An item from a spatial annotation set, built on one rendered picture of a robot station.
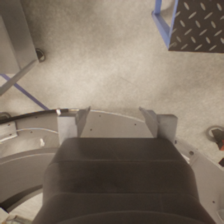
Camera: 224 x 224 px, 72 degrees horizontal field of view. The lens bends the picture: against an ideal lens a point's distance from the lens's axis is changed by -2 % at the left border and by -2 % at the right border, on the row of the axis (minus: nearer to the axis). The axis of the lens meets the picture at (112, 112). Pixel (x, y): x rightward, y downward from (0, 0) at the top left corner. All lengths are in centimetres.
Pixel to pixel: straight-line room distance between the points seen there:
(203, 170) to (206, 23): 47
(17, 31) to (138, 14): 73
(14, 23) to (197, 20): 97
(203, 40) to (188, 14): 8
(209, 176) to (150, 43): 82
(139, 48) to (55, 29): 57
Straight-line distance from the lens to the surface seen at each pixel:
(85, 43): 117
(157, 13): 96
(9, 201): 108
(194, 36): 52
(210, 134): 160
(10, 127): 86
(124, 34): 111
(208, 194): 64
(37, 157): 65
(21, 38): 118
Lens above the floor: 108
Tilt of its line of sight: 49 degrees down
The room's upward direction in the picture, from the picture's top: 170 degrees counter-clockwise
